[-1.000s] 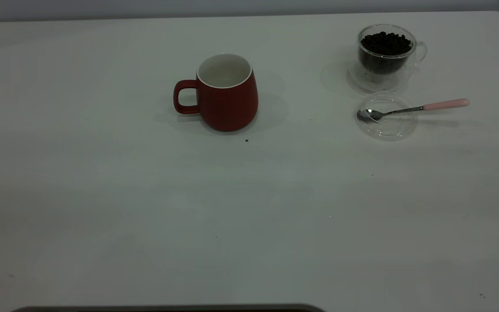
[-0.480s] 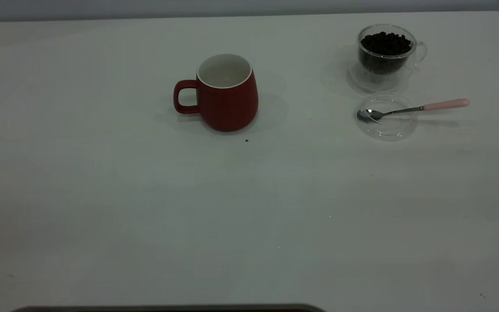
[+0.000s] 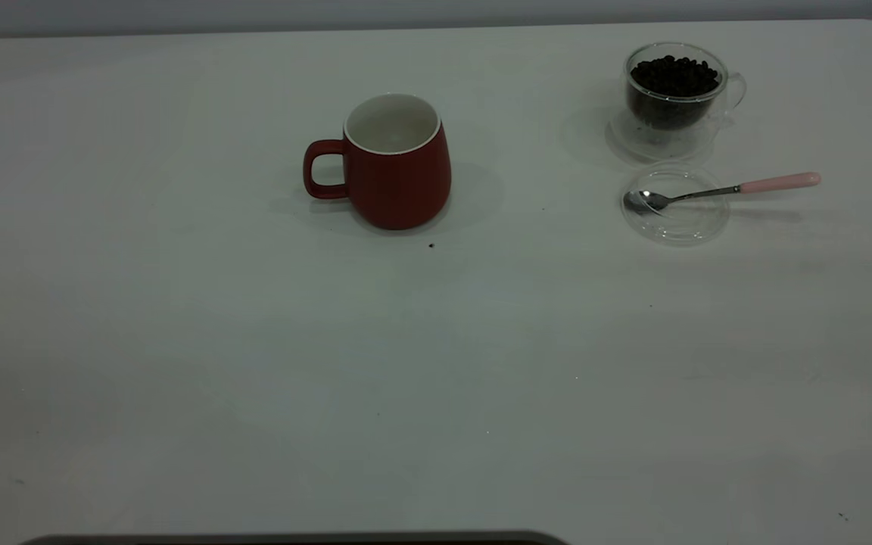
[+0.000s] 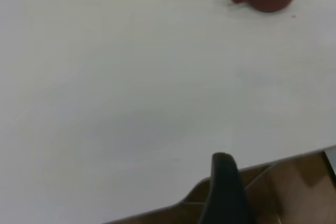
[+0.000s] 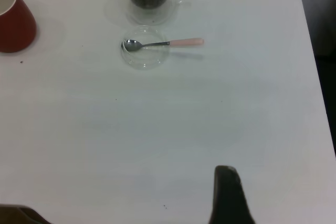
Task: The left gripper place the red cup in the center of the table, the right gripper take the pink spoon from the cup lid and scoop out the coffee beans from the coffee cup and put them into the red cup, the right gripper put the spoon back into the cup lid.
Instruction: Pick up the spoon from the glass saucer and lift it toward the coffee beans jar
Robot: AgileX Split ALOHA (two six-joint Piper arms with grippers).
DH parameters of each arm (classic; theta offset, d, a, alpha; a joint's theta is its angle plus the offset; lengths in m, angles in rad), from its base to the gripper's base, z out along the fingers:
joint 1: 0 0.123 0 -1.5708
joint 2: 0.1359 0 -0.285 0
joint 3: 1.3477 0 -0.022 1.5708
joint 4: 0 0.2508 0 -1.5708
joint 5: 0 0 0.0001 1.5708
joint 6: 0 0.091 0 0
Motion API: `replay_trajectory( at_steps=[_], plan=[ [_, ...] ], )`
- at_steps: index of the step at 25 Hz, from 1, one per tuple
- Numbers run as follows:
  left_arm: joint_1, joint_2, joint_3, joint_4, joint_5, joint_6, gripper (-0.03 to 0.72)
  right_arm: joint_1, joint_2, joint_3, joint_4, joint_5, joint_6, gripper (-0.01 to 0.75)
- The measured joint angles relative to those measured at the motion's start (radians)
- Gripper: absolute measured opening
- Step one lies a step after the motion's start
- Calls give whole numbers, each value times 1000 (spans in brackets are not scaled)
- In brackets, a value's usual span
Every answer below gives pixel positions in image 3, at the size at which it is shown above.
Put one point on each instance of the dark coffee beans pile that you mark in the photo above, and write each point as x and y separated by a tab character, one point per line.
674	76

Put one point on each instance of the clear round glass lid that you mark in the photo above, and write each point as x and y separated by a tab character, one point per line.
678	228

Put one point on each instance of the red ceramic mug white inside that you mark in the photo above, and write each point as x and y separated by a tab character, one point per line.
398	189

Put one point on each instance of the clear glass saucer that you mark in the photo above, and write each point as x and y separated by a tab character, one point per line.
663	149

